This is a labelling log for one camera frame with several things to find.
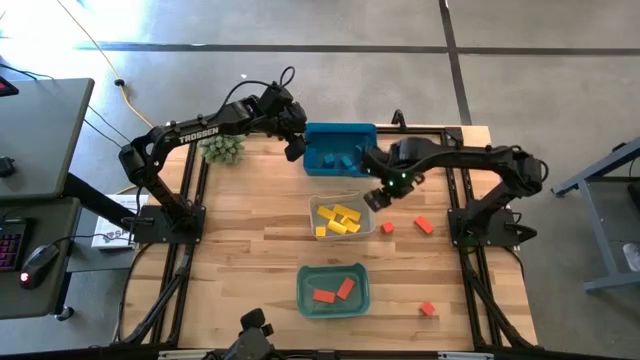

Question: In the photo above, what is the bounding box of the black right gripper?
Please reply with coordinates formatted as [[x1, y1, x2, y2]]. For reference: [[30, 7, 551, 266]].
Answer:
[[363, 169, 426, 213]]

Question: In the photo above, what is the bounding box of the black and red device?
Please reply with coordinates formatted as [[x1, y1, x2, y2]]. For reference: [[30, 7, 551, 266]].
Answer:
[[0, 75, 20, 99]]

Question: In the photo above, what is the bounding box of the blue plastic bin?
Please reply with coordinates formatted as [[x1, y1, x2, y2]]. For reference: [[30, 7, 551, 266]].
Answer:
[[302, 122, 379, 178]]

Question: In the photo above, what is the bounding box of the yellow floor cable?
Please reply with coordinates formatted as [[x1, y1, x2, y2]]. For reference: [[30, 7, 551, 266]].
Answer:
[[54, 0, 154, 129]]

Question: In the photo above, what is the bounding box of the white table edge bracket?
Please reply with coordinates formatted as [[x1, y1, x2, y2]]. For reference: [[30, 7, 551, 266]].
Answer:
[[438, 351, 495, 360], [158, 349, 216, 360]]

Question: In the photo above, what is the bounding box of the blue-grey metal table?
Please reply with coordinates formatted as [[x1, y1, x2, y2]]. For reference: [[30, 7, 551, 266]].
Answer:
[[551, 137, 640, 294]]

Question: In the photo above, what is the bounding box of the black keyboard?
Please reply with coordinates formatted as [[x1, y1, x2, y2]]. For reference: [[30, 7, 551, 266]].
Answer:
[[0, 217, 29, 274]]

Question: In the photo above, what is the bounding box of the white printed booklet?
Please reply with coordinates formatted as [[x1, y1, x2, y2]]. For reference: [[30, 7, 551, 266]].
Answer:
[[91, 193, 149, 250]]

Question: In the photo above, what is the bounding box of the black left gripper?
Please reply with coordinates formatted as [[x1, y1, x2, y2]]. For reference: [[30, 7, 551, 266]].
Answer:
[[264, 88, 308, 163]]

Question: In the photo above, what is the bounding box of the black mouse cable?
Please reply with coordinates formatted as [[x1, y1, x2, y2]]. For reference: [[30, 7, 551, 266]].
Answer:
[[52, 233, 126, 249]]

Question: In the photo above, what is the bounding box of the black aluminium table frame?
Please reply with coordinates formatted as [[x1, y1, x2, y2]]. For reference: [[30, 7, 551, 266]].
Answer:
[[112, 109, 539, 354]]

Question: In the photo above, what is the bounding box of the black desk leg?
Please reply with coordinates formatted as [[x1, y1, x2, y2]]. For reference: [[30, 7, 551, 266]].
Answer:
[[62, 172, 146, 231]]

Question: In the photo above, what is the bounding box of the grey keyboard shelf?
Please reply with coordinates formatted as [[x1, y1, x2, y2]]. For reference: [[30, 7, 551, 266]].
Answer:
[[0, 197, 81, 321]]

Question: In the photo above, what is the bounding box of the black floor cable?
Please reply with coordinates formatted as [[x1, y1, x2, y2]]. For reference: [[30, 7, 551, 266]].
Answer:
[[0, 62, 134, 151]]

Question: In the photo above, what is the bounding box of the black computer mouse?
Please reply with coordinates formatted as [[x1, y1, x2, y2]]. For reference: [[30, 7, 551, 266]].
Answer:
[[19, 243, 60, 290]]

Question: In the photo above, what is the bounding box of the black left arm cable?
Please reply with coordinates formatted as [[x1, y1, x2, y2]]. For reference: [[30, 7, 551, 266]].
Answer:
[[217, 64, 297, 119]]

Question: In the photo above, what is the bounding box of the teal green plastic bin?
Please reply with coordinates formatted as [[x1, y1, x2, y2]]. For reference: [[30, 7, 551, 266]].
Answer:
[[295, 262, 372, 320]]

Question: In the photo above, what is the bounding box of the green potted succulent plant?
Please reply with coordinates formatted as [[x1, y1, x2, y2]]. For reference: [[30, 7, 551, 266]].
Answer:
[[198, 132, 248, 166]]

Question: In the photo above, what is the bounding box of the grey desk top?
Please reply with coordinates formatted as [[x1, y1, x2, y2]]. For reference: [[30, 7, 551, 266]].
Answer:
[[0, 77, 95, 201]]

